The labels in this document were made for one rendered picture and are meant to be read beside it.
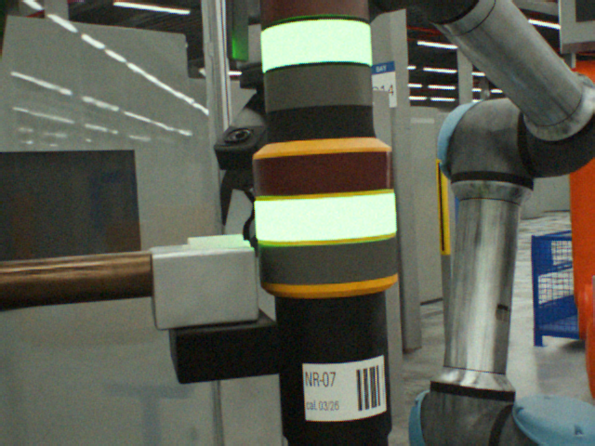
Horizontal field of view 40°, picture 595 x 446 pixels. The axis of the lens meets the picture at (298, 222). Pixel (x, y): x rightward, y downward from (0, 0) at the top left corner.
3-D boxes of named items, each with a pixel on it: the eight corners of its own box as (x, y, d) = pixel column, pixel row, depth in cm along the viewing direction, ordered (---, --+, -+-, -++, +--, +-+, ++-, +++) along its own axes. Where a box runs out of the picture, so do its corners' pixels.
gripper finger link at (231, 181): (257, 234, 84) (280, 155, 82) (249, 236, 82) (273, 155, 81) (218, 219, 85) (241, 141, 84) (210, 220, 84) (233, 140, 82)
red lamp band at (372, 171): (268, 198, 23) (265, 155, 23) (244, 197, 27) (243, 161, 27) (414, 190, 24) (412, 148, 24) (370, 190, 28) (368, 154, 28)
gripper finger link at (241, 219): (259, 272, 89) (284, 192, 87) (235, 280, 83) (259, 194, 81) (235, 262, 90) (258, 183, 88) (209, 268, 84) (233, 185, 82)
